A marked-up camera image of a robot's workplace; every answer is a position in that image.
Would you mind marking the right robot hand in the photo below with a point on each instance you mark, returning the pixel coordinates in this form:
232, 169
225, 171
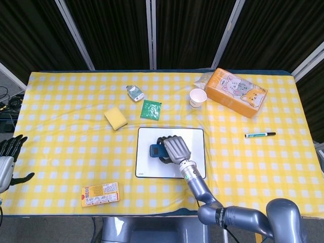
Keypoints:
174, 150

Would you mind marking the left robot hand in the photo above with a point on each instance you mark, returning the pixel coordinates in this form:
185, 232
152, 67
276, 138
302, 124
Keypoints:
3, 167

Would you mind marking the blue whiteboard eraser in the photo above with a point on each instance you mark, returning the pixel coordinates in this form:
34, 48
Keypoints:
157, 151

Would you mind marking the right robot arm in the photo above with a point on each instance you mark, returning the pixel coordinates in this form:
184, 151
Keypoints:
227, 202

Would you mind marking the green marker pen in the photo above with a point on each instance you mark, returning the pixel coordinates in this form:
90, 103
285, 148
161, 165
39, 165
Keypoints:
259, 134

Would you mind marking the yellow checkered tablecloth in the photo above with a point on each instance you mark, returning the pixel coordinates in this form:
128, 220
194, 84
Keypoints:
162, 141

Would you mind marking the green tea sachet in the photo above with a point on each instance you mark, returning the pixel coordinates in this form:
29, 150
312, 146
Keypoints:
151, 109

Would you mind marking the white paper cup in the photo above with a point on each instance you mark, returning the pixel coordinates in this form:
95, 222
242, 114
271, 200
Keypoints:
197, 98

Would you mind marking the yellow sponge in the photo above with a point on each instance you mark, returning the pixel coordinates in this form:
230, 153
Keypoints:
115, 118

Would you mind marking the grey green snack packet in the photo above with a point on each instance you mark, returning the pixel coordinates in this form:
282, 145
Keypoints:
135, 93

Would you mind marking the clear plastic bag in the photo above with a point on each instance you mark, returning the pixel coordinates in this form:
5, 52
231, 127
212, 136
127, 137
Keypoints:
201, 81

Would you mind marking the grey robot torso base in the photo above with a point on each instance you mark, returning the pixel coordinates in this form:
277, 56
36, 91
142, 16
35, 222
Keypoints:
154, 229

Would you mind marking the orange cat tissue pack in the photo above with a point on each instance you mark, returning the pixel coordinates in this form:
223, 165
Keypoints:
235, 92

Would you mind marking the yellow printed carton box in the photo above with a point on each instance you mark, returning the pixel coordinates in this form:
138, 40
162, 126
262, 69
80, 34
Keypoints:
100, 194

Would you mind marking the black folding screen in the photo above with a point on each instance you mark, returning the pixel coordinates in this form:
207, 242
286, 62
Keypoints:
162, 33

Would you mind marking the white whiteboard with black frame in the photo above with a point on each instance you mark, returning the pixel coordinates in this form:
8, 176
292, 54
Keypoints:
152, 167

